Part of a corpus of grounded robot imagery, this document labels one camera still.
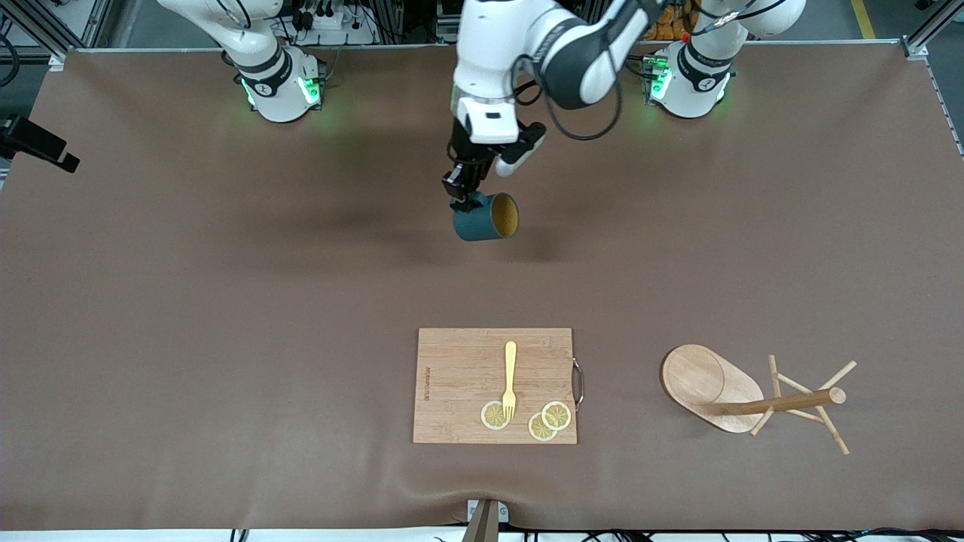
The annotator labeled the teal ribbed mug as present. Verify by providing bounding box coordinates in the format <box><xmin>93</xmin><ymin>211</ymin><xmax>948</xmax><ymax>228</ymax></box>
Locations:
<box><xmin>452</xmin><ymin>192</ymin><xmax>520</xmax><ymax>243</ymax></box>

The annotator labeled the brown table mat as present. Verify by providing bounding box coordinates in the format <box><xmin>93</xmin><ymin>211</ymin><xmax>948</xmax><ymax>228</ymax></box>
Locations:
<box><xmin>0</xmin><ymin>43</ymin><xmax>964</xmax><ymax>531</ymax></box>

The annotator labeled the wooden cutting board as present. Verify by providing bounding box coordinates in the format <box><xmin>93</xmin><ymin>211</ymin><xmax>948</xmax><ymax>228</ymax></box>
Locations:
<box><xmin>413</xmin><ymin>327</ymin><xmax>584</xmax><ymax>445</ymax></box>

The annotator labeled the aluminium cage frame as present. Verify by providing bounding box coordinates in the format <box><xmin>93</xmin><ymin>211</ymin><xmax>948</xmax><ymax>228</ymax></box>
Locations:
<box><xmin>0</xmin><ymin>0</ymin><xmax>964</xmax><ymax>72</ymax></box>

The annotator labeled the yellow plastic fork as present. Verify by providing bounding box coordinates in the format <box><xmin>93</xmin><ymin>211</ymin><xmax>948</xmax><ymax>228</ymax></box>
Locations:
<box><xmin>502</xmin><ymin>341</ymin><xmax>518</xmax><ymax>422</ymax></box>

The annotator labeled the orange snack bag pile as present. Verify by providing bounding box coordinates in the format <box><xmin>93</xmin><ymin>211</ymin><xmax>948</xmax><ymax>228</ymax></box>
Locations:
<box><xmin>654</xmin><ymin>0</ymin><xmax>697</xmax><ymax>42</ymax></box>

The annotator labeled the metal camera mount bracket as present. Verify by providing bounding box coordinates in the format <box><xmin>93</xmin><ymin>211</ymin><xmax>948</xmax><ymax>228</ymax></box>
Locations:
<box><xmin>461</xmin><ymin>498</ymin><xmax>510</xmax><ymax>542</ymax></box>

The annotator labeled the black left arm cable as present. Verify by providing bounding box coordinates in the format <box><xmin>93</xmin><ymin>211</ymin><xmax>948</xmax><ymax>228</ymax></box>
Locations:
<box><xmin>512</xmin><ymin>53</ymin><xmax>624</xmax><ymax>142</ymax></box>

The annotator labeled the wooden mug tree rack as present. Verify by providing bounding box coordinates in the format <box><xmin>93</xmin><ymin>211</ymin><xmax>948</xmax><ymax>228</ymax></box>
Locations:
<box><xmin>660</xmin><ymin>344</ymin><xmax>859</xmax><ymax>457</ymax></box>

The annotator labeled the white power strip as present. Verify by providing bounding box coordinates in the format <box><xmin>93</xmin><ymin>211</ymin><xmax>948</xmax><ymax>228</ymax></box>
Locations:
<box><xmin>297</xmin><ymin>8</ymin><xmax>377</xmax><ymax>46</ymax></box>

